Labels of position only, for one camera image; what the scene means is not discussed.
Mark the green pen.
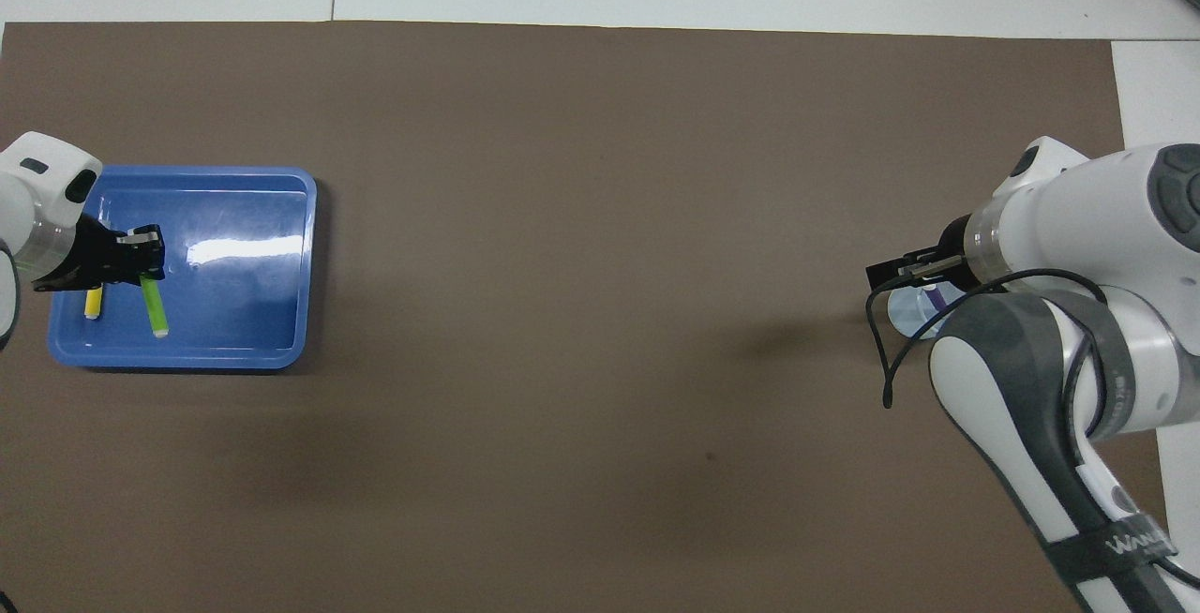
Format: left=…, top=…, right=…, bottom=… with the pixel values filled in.
left=139, top=277, right=172, bottom=339

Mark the translucent plastic cup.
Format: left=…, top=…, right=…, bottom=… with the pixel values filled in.
left=887, top=287, right=967, bottom=340

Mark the brown table mat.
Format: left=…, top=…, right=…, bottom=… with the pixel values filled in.
left=0, top=21, right=1180, bottom=613

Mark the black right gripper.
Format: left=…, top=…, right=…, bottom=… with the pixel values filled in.
left=864, top=215, right=972, bottom=293

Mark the blue plastic tray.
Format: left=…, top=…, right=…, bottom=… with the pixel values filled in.
left=47, top=166, right=318, bottom=370

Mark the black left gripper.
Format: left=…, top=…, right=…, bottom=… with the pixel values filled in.
left=33, top=215, right=168, bottom=293

